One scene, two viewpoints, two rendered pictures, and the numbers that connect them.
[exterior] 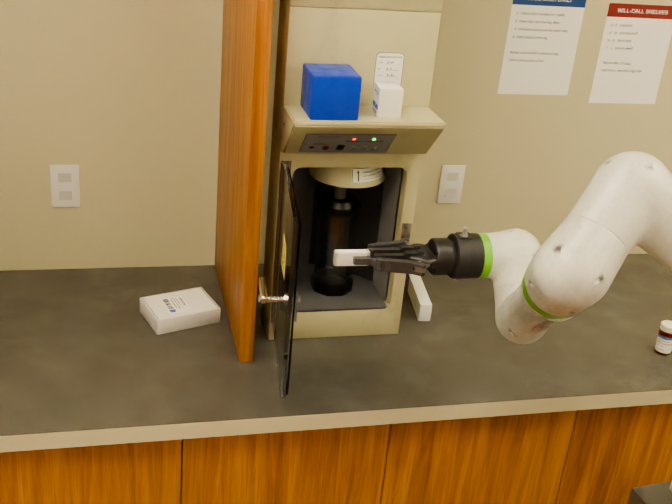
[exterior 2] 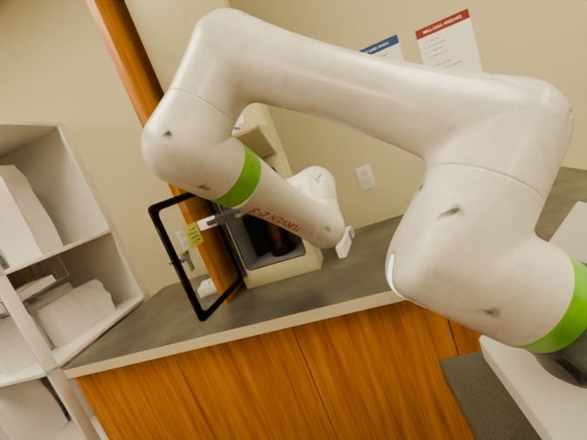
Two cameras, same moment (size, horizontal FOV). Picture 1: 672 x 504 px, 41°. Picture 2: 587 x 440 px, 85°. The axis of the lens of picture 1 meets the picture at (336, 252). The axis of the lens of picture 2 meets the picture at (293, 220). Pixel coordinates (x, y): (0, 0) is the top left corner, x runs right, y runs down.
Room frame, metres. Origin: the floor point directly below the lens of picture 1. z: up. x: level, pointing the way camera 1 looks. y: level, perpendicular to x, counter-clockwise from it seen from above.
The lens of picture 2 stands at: (0.88, -0.74, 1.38)
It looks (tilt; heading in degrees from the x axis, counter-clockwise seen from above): 11 degrees down; 31
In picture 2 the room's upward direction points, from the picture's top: 21 degrees counter-clockwise
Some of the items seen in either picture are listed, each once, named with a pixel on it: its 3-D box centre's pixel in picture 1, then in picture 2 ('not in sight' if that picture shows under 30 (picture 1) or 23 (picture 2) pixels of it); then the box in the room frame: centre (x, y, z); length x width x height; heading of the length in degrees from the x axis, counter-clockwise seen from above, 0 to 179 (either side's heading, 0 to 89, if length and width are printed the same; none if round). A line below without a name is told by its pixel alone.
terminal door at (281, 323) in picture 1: (283, 278); (202, 249); (1.66, 0.10, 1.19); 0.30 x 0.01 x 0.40; 9
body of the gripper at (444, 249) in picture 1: (427, 256); not in sight; (1.64, -0.18, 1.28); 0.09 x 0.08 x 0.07; 105
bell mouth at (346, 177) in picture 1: (348, 163); not in sight; (1.97, -0.01, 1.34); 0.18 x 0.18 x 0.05
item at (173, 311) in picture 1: (179, 309); not in sight; (1.89, 0.36, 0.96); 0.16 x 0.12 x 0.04; 123
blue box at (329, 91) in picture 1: (330, 91); not in sight; (1.79, 0.04, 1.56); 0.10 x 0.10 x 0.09; 16
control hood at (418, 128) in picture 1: (362, 136); (226, 154); (1.81, -0.03, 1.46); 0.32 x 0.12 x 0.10; 106
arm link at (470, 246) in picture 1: (462, 254); not in sight; (1.66, -0.25, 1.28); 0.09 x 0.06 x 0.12; 15
